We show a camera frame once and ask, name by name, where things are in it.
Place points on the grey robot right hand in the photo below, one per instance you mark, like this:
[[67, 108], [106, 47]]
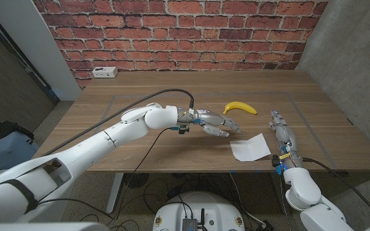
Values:
[[284, 134]]

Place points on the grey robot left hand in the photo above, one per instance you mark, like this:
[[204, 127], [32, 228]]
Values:
[[210, 118]]

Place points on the white paper shipping label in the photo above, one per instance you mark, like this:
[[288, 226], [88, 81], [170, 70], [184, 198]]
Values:
[[249, 149]]

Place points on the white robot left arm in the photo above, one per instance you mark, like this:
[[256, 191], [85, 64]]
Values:
[[85, 150]]

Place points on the yellow toy banana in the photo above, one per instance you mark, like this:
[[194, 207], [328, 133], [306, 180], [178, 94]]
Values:
[[239, 106]]

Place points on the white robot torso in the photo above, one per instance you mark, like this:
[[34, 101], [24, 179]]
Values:
[[201, 205]]

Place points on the red brick printed backdrop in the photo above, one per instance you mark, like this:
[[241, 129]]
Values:
[[185, 32]]

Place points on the black round disc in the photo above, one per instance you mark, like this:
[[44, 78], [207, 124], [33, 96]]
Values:
[[135, 179]]

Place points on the small grey electronics box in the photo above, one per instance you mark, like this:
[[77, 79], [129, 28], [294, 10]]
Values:
[[189, 224]]

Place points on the white power strip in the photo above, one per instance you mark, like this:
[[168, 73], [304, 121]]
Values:
[[104, 72]]

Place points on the white table leg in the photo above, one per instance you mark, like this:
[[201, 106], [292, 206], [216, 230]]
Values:
[[114, 192]]

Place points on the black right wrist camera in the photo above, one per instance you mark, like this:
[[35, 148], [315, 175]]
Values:
[[276, 160]]

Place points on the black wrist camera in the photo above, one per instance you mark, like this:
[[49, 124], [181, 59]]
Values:
[[183, 130], [276, 160]]

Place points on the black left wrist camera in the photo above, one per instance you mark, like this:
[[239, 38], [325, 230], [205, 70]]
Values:
[[183, 130]]

